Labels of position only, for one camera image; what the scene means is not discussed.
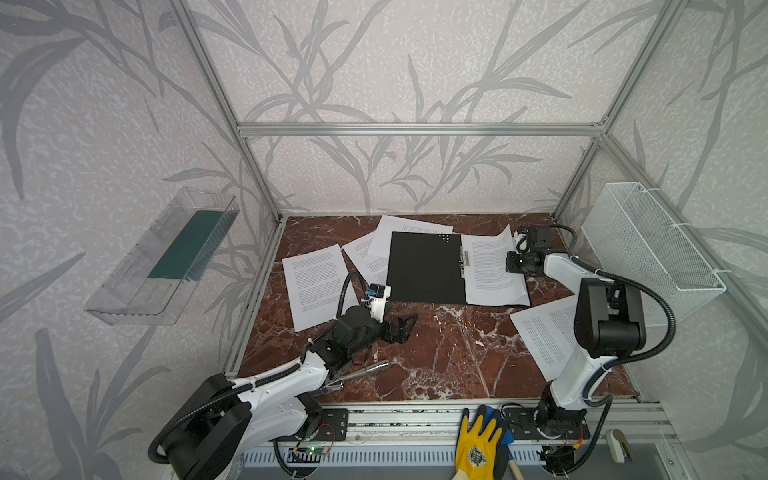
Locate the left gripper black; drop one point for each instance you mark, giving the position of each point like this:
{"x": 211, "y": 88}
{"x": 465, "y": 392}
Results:
{"x": 390, "y": 328}

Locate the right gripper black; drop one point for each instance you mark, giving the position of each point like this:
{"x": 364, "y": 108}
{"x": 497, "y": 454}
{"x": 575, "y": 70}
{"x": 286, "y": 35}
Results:
{"x": 516, "y": 261}

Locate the blue folder black inside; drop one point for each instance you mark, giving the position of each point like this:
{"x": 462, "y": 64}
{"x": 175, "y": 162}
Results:
{"x": 426, "y": 268}

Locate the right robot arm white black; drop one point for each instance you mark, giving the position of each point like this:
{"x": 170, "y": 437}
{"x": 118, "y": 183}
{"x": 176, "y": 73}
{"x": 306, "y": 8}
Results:
{"x": 609, "y": 326}

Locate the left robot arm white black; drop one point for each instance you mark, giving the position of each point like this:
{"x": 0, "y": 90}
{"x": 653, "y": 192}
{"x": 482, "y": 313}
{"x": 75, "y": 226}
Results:
{"x": 224, "y": 418}

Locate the paper sheet back top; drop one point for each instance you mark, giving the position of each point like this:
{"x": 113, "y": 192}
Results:
{"x": 381, "y": 242}

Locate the yellow blue work glove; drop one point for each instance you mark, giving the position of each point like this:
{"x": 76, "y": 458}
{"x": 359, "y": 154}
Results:
{"x": 481, "y": 448}

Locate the green circuit board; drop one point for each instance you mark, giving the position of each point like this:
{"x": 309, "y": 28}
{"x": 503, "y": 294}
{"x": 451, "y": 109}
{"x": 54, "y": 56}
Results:
{"x": 309, "y": 453}

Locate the small beige device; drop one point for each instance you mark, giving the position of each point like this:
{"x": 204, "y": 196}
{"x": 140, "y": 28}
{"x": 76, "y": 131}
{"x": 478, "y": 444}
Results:
{"x": 619, "y": 446}

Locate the clear plastic tray green base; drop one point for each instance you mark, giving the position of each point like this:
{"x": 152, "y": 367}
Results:
{"x": 154, "y": 282}

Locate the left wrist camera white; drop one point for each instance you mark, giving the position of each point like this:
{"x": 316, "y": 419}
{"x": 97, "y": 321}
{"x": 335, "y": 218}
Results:
{"x": 378, "y": 294}

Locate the white wire mesh basket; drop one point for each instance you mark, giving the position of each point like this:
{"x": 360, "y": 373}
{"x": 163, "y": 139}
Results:
{"x": 633, "y": 236}

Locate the aluminium frame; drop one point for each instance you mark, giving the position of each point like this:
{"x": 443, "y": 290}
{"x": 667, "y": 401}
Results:
{"x": 689, "y": 130}

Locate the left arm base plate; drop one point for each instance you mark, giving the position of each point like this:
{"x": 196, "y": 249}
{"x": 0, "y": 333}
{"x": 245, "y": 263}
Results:
{"x": 328, "y": 425}

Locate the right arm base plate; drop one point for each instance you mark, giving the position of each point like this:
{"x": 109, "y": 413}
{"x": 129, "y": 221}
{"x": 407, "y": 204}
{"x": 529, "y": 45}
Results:
{"x": 522, "y": 423}

